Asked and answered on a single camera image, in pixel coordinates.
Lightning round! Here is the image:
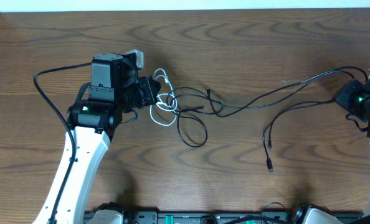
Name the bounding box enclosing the white USB cable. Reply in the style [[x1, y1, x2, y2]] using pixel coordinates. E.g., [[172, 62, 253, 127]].
[[149, 68, 178, 127]]

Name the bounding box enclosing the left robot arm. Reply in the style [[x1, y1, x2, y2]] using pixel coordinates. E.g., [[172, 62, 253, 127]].
[[35, 50, 161, 223]]

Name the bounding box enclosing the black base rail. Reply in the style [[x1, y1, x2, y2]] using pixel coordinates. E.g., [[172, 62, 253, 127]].
[[83, 202, 363, 224]]

